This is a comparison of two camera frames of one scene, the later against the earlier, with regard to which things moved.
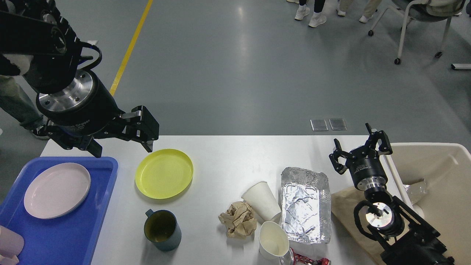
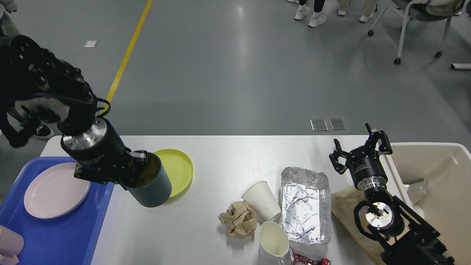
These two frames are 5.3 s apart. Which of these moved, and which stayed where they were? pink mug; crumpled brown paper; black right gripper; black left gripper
Moved: black left gripper
Stayed: black right gripper; pink mug; crumpled brown paper
